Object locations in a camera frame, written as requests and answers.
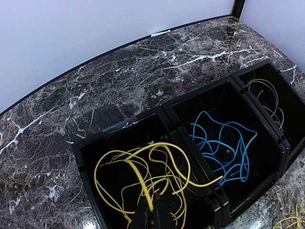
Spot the blue cable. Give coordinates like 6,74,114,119
190,111,258,187

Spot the black right storage bin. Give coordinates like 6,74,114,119
231,60,305,167

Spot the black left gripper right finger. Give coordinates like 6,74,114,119
152,193,176,229

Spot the yellow cable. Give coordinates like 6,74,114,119
94,142,224,215
120,152,188,227
273,202,305,229

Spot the black right corner frame post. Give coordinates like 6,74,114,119
231,0,245,19

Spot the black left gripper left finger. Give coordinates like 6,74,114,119
128,197,153,229

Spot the black middle storage bin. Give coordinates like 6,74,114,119
162,77,287,227

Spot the grey cable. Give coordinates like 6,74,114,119
245,79,285,131

